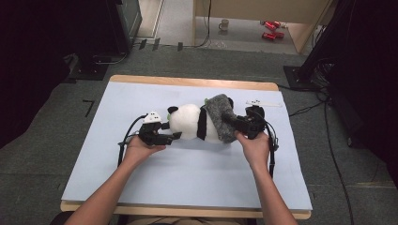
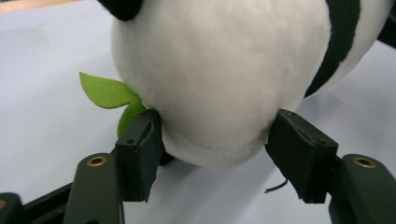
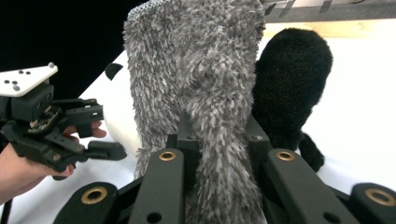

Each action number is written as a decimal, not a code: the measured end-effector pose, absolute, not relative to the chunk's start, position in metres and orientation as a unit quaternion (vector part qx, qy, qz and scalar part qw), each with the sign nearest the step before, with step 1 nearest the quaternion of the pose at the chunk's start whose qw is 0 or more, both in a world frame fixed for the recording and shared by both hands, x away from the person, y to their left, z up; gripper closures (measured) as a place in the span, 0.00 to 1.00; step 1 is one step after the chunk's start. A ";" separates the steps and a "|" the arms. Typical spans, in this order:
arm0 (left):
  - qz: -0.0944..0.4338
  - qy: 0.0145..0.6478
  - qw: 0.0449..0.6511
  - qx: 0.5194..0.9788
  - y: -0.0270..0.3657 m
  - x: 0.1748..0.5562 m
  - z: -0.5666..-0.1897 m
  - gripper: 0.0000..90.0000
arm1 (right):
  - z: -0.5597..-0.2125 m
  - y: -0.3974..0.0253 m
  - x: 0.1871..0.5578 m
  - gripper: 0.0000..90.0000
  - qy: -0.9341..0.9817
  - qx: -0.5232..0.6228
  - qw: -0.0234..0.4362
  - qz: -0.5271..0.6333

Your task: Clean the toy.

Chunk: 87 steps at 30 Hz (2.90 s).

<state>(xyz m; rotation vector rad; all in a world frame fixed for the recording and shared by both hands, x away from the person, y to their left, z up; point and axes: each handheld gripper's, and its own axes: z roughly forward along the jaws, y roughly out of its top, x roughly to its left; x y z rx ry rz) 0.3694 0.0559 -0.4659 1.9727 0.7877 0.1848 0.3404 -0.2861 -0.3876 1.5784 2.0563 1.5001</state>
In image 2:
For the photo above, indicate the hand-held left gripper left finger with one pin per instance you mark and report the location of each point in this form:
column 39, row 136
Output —
column 140, row 155

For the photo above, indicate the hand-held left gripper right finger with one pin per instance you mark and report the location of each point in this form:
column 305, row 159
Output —
column 302, row 155

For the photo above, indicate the black and white panda plush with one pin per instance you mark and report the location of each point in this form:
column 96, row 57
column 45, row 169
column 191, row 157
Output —
column 218, row 77

